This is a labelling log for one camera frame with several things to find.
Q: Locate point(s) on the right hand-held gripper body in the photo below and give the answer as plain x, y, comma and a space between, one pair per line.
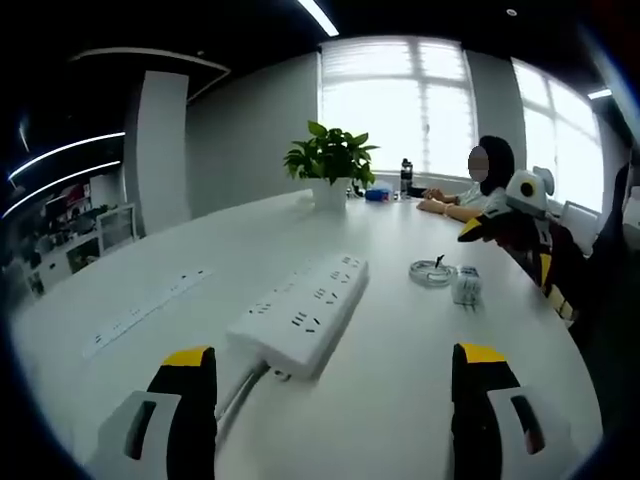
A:
527, 195

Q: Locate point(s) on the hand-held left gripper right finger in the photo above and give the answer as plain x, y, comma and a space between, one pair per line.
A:
485, 430

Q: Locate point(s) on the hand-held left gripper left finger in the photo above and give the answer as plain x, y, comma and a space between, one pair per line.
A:
165, 430

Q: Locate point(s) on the white charger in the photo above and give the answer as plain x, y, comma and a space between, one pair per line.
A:
467, 287

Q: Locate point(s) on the white power strip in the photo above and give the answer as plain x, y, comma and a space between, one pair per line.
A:
305, 305

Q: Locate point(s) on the white desk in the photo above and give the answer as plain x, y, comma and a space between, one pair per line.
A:
390, 360

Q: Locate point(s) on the recessed desk socket panel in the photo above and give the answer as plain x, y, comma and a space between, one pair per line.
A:
145, 310

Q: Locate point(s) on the straight ceiling light strip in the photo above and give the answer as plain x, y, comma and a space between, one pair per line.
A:
65, 150
60, 186

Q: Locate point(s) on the short ceiling light strip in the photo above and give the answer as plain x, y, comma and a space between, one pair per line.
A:
317, 15

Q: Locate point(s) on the white office chair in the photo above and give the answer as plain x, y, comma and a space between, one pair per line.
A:
580, 222

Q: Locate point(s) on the window with white blinds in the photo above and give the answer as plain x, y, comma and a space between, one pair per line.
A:
555, 135
395, 105

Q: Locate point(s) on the small black box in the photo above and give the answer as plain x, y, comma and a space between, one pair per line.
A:
417, 191

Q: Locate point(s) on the black water bottle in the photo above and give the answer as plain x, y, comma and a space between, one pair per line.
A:
406, 177

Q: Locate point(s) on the blue tissue box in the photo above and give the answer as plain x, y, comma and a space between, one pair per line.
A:
377, 194

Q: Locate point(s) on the green potted plant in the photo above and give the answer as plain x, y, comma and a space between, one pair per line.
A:
330, 160

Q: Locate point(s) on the low white cabinet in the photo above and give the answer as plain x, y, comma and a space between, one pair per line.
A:
65, 262

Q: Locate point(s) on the glass door cabinet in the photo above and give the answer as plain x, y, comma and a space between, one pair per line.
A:
117, 227

